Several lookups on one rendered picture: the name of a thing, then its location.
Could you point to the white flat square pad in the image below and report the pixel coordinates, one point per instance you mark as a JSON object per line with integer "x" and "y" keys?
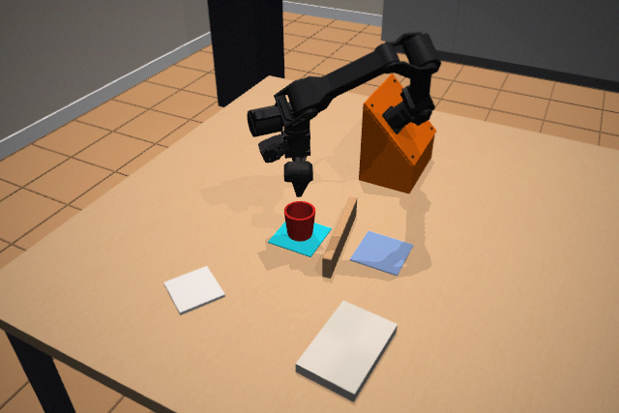
{"x": 194, "y": 290}

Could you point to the red cup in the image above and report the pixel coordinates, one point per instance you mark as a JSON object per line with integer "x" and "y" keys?
{"x": 299, "y": 219}

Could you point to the dark brown flat bar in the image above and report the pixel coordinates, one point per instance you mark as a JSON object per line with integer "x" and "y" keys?
{"x": 337, "y": 242}

